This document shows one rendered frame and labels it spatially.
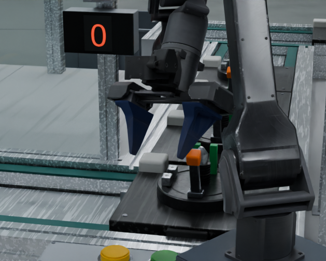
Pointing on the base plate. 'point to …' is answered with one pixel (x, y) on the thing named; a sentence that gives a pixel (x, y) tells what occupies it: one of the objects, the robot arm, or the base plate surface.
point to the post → (108, 155)
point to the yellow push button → (115, 253)
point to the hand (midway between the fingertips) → (161, 132)
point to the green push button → (164, 256)
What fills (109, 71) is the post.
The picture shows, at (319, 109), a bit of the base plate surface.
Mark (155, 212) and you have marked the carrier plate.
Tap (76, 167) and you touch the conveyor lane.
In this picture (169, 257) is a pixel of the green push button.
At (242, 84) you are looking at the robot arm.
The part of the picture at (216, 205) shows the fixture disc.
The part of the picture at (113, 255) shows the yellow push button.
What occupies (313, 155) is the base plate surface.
